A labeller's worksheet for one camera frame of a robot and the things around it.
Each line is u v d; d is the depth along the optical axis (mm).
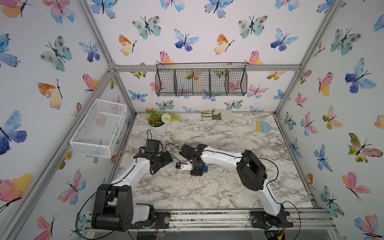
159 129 1036
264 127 1113
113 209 413
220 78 985
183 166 807
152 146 696
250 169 556
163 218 740
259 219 732
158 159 799
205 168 773
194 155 657
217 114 1185
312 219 755
